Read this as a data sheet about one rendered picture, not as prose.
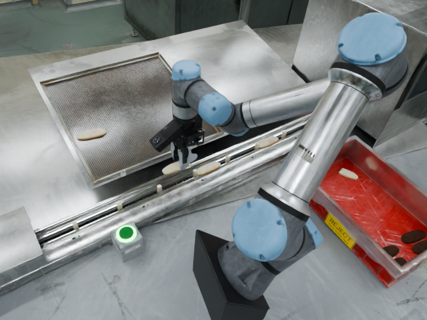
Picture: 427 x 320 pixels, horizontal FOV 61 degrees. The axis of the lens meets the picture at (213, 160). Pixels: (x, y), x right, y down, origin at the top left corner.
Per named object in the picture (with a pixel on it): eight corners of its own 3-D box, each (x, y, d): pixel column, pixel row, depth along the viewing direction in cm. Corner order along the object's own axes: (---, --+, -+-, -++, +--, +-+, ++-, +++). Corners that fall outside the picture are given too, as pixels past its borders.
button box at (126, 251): (122, 270, 106) (118, 250, 98) (111, 249, 110) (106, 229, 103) (147, 257, 110) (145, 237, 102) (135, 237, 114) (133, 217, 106)
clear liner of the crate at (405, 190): (387, 293, 103) (403, 277, 96) (281, 180, 131) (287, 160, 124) (455, 244, 117) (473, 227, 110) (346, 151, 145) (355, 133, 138)
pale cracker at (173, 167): (165, 176, 114) (165, 174, 114) (159, 169, 117) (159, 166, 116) (192, 165, 119) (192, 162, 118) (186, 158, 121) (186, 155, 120)
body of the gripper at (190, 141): (204, 145, 112) (206, 115, 104) (180, 155, 109) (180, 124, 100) (191, 131, 117) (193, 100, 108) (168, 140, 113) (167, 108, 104)
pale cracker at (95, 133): (78, 141, 123) (77, 140, 122) (75, 133, 125) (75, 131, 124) (107, 134, 127) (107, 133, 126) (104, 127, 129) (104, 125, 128)
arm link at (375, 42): (288, 272, 79) (420, 51, 76) (261, 275, 66) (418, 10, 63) (246, 241, 85) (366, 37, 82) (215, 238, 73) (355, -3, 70)
